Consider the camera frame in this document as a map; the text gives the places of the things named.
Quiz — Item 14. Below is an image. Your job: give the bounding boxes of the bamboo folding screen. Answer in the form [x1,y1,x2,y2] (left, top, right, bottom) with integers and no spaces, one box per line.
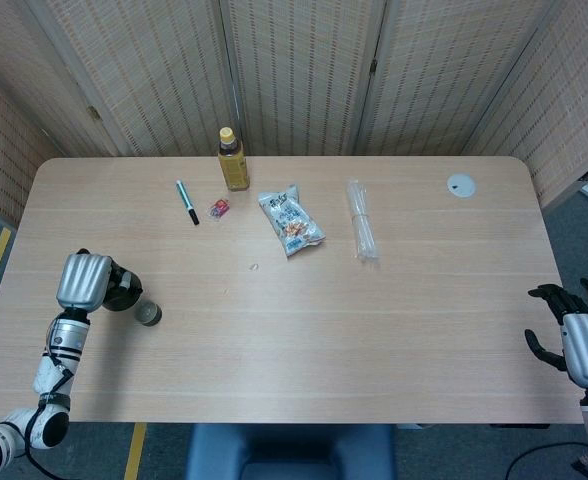
[0,0,588,226]

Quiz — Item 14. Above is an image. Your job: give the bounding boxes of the green black marker pen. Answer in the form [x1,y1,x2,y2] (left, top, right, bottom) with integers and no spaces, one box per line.
[175,179,201,226]

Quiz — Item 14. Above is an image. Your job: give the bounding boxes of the yellow tea bottle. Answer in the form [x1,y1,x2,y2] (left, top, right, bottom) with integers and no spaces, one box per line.
[217,126,251,192]

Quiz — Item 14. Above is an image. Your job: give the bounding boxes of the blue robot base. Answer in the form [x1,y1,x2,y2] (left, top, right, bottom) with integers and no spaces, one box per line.
[184,423,399,480]

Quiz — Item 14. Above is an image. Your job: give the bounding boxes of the small green-grey cup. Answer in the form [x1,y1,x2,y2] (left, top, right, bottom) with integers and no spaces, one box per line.
[133,299,163,329]

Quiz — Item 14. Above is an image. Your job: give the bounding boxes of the clear straw bundle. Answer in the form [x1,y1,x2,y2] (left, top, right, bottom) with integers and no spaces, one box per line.
[345,178,381,265]

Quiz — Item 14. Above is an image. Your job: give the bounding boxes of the white blue snack bag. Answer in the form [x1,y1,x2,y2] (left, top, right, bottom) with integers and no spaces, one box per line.
[257,183,326,259]

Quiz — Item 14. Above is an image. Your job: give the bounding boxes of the red wrapped candy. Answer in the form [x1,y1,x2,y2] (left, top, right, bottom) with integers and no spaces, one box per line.
[206,197,232,221]

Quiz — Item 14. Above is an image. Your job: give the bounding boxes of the white round cable grommet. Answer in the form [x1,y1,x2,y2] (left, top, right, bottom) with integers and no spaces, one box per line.
[446,172,477,199]

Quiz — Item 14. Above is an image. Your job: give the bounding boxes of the black teapot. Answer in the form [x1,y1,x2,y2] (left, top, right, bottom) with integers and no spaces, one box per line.
[101,259,144,314]

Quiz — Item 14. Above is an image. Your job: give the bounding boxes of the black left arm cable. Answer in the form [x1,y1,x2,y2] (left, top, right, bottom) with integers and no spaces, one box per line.
[23,404,68,480]

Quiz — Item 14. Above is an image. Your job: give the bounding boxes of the black floor cable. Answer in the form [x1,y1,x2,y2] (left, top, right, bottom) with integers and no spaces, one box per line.
[504,439,585,480]

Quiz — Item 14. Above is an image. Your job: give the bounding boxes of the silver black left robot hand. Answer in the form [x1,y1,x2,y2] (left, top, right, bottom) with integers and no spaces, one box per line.
[54,248,133,314]

